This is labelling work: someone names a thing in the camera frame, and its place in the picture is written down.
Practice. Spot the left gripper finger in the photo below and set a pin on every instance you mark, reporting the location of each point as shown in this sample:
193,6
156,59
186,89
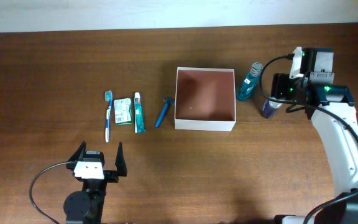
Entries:
79,153
120,163

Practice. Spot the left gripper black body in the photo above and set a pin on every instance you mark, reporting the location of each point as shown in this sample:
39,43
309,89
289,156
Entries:
110,176

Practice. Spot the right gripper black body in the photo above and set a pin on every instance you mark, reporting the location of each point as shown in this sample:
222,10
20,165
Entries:
286,88

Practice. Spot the dark blue clear-cap bottle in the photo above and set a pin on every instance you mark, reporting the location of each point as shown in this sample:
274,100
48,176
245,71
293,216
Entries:
270,108

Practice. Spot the teal mouthwash bottle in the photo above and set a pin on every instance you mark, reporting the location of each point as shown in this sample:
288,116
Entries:
250,82

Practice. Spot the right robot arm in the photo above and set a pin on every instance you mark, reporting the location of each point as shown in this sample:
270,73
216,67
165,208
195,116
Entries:
331,109

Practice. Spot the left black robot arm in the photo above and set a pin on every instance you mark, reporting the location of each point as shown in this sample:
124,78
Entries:
86,205

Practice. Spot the green white toothpaste tube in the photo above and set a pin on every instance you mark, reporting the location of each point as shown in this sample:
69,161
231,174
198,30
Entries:
139,120

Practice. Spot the green white soap box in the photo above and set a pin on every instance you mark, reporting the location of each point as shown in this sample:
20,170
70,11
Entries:
123,111

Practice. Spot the blue white toothbrush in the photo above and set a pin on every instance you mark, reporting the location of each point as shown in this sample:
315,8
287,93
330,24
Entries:
108,98

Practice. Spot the blue disposable razor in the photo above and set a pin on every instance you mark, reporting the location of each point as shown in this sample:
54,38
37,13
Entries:
168,103

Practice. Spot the pink open cardboard box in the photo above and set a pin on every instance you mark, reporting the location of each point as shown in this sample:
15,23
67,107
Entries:
205,99

